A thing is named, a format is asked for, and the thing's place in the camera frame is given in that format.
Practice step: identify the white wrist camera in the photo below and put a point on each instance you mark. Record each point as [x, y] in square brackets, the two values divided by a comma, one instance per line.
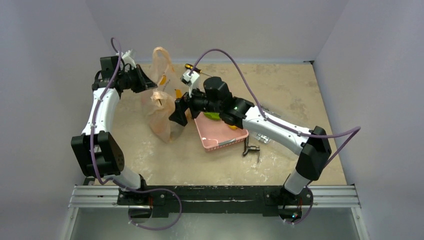
[128, 57]
[191, 79]

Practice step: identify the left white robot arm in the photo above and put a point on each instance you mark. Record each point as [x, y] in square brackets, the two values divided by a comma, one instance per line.
[98, 154]

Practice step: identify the clear plastic screw box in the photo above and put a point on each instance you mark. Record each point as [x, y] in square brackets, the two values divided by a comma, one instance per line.
[284, 133]

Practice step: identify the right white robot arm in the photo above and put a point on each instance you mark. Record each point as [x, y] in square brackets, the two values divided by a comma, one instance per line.
[310, 145]

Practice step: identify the translucent orange plastic bag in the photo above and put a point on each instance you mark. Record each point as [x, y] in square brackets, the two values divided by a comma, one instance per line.
[159, 103]

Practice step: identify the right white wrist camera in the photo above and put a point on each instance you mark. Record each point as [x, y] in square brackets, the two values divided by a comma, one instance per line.
[191, 79]

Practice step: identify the pink plastic basket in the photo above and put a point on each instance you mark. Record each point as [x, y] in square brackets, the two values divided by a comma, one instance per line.
[217, 134]

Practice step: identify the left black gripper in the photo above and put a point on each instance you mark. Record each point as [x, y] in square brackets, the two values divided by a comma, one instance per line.
[144, 82]

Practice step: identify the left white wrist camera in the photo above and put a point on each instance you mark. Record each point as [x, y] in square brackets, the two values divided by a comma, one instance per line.
[128, 57]

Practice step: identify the black metal clamp tool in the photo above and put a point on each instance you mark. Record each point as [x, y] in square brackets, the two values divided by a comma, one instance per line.
[249, 149]

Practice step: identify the yellow black screwdriver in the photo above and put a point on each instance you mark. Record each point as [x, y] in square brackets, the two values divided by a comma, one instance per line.
[195, 69]

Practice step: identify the green fake starfruit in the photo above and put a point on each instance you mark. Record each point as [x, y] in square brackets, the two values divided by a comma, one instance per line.
[214, 116]

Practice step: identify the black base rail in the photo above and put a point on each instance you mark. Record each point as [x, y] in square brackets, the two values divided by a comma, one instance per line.
[265, 200]

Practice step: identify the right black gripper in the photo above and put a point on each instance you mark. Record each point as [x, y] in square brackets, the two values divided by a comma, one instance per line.
[185, 108]

